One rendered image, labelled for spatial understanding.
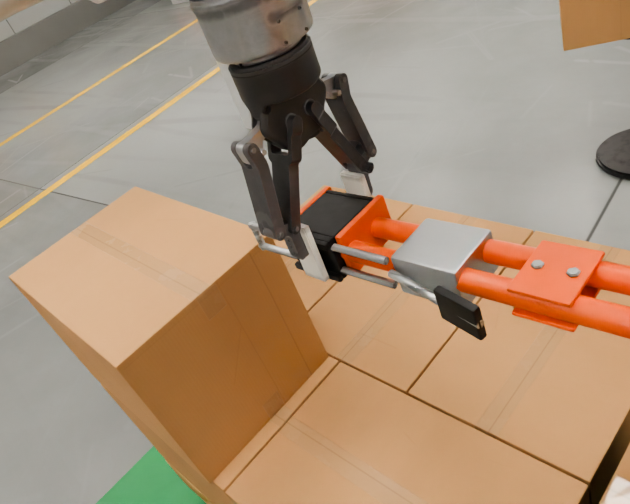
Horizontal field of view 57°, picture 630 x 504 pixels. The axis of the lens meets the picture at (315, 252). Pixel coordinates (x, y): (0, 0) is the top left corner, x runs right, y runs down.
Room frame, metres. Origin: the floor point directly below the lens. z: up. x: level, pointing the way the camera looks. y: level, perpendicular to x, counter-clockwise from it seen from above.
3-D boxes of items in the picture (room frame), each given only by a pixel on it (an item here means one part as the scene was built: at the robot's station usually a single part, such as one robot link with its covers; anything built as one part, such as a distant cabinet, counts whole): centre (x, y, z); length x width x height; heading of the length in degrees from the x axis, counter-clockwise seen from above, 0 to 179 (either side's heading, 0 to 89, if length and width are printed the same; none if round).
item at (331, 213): (0.51, -0.03, 1.23); 0.08 x 0.07 x 0.05; 34
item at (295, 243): (0.47, 0.02, 1.27); 0.03 x 0.01 x 0.05; 123
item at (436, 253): (0.40, -0.11, 1.23); 0.07 x 0.07 x 0.04; 34
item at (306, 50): (0.50, -0.03, 1.39); 0.08 x 0.07 x 0.09; 123
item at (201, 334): (1.17, 0.40, 0.74); 0.60 x 0.40 x 0.40; 32
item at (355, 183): (0.53, -0.07, 1.24); 0.03 x 0.01 x 0.07; 33
